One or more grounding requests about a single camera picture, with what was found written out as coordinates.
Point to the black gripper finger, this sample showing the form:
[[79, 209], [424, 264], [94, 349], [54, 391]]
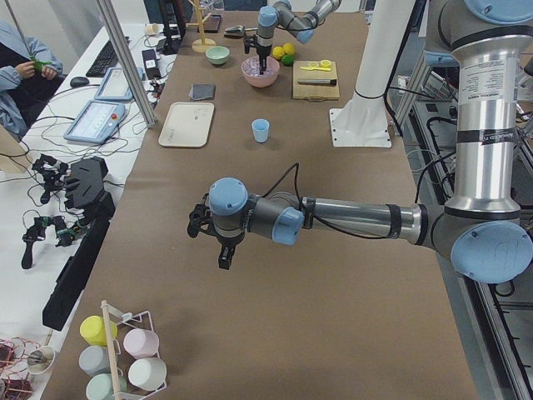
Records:
[[225, 257], [263, 54]]

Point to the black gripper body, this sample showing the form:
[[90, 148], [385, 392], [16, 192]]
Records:
[[225, 242], [262, 52]]

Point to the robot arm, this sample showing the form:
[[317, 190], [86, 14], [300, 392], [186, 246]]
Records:
[[280, 15], [477, 229]]

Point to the metal ice scoop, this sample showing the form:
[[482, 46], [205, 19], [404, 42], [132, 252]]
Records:
[[238, 31]]

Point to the pink bowl of ice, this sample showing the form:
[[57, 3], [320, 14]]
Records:
[[252, 74]]

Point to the light blue plastic cup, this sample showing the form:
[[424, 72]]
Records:
[[260, 130]]

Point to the paper cup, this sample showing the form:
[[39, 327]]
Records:
[[151, 29]]

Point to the pink cup on rack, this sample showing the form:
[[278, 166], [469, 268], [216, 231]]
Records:
[[141, 343]]

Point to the white cup on rack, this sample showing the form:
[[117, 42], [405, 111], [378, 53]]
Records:
[[148, 373]]

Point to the yellow cup on rack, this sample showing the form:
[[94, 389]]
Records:
[[92, 330]]

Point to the grey cup on rack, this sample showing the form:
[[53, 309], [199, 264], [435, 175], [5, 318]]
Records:
[[94, 360]]

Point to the green cup on rack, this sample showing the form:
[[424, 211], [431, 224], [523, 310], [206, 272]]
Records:
[[100, 387]]

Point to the yellow lemon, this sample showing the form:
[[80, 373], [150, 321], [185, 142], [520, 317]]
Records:
[[289, 48], [278, 53]]

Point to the green lime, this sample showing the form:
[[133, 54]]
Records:
[[287, 60]]

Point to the green bowl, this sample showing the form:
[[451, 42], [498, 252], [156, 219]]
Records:
[[217, 55]]

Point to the yellow plastic knife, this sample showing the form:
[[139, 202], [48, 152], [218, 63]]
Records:
[[311, 68]]

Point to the wooden glass stand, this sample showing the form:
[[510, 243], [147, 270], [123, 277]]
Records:
[[202, 14]]

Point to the wooden cutting board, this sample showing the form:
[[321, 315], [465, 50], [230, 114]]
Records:
[[314, 93]]

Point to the cream rabbit tray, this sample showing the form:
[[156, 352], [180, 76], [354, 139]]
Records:
[[187, 125]]

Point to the black gripper stand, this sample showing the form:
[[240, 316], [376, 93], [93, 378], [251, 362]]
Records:
[[84, 191]]

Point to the near teach pendant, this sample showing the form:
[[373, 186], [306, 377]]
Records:
[[96, 122]]

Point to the teach pendant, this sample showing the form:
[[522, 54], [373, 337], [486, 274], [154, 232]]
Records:
[[114, 87], [96, 122]]

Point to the far teach pendant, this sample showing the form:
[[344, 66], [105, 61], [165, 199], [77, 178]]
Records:
[[114, 87]]

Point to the black keyboard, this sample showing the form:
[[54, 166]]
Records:
[[106, 59]]

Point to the black computer mouse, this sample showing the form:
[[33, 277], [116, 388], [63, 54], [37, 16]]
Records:
[[78, 82]]

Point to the person in blue coat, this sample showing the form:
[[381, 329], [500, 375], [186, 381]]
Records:
[[30, 76]]

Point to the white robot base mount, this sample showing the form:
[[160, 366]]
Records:
[[362, 122]]

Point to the aluminium frame post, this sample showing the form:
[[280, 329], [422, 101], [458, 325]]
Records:
[[119, 43]]

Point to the white wire cup rack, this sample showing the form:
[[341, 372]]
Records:
[[117, 325]]

